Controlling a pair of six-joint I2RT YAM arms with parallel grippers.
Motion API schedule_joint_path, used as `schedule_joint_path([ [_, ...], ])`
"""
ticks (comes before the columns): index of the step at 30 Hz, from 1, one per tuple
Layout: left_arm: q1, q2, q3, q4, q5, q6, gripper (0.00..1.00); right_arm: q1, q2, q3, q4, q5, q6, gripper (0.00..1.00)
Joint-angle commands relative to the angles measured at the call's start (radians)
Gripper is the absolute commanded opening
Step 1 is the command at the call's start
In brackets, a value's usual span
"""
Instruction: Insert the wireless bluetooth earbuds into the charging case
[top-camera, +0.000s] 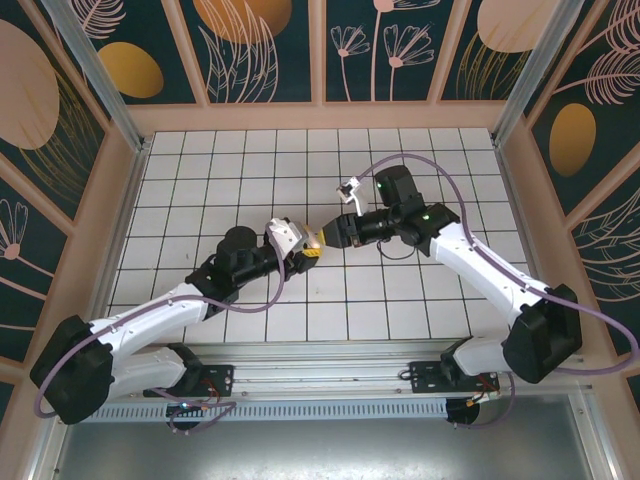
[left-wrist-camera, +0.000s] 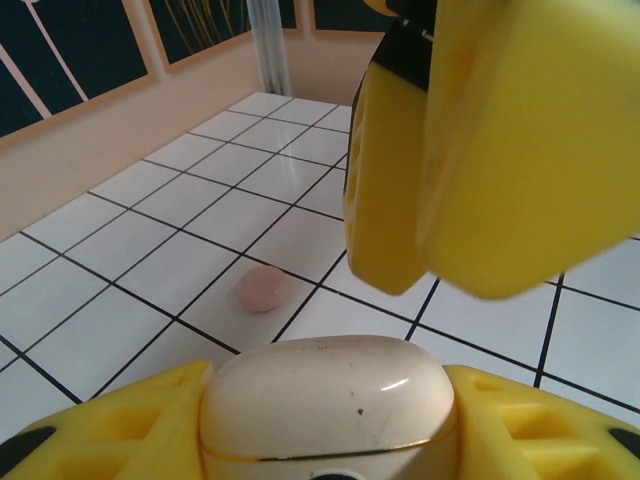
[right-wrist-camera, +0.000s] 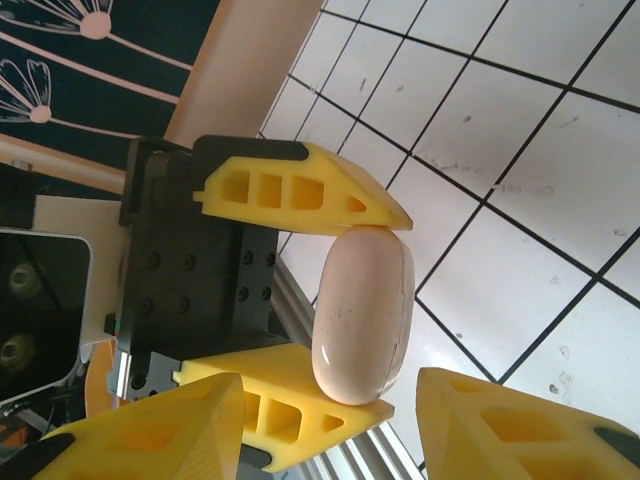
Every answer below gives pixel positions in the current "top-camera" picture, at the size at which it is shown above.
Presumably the small green-lit controller board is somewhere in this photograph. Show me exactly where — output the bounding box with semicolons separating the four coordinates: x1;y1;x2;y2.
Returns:
167;398;214;417

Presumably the grey metal sheet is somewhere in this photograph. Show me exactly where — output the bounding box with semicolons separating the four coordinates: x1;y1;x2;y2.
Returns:
29;394;614;480

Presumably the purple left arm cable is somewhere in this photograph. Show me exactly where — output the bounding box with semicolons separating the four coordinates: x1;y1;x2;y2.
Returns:
32;234;290;435

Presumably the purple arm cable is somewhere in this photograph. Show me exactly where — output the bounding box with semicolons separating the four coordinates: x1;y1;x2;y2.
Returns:
32;234;290;435
355;153;640;431

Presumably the thin black cable loop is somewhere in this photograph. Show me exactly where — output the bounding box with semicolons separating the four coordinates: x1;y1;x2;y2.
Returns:
378;239;417;262

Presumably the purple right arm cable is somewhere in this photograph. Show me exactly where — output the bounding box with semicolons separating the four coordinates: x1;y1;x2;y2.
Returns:
355;153;640;431

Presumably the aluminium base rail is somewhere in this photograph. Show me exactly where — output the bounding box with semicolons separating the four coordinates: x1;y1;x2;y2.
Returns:
47;339;594;404

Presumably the grey slotted cable duct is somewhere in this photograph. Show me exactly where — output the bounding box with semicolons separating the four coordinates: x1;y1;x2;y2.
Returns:
69;402;449;422

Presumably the aluminium frame post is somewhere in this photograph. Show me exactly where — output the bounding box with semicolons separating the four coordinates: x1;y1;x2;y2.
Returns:
41;0;151;154
491;0;572;147

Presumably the yellow connector with wires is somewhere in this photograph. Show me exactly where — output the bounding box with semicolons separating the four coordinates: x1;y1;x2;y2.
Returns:
467;388;502;407

